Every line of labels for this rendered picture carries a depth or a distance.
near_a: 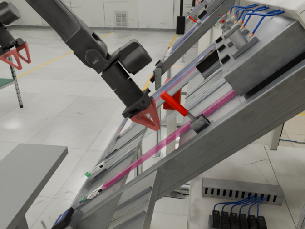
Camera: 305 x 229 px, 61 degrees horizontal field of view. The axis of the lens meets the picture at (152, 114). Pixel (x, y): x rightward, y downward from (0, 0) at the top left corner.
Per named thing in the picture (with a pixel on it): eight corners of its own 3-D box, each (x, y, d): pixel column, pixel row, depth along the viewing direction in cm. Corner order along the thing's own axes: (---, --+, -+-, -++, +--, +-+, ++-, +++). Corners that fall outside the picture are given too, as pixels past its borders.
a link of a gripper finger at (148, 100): (169, 117, 71) (148, 91, 69) (166, 129, 65) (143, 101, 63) (150, 129, 74) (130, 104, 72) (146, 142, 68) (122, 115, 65)
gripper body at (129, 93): (152, 92, 71) (135, 70, 70) (145, 107, 62) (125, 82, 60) (135, 104, 74) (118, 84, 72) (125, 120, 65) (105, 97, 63)
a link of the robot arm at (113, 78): (100, 70, 68) (95, 74, 63) (120, 53, 67) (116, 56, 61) (117, 90, 70) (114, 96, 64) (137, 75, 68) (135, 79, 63)
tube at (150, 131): (87, 177, 81) (85, 175, 81) (89, 175, 82) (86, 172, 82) (226, 81, 61) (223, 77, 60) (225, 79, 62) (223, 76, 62)
